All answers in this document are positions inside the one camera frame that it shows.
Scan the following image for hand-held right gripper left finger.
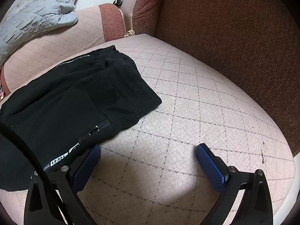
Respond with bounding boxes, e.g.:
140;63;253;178
23;144;102;225

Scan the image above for black pants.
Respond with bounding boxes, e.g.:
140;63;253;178
0;45;163;192

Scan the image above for pink and brown sofa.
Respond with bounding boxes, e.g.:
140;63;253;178
0;0;300;225

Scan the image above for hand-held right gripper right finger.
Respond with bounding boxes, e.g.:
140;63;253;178
196;143;273;225

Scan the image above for black cable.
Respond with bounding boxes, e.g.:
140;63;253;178
0;121;95;225

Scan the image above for grey quilted blanket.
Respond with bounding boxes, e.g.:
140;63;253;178
0;0;79;68

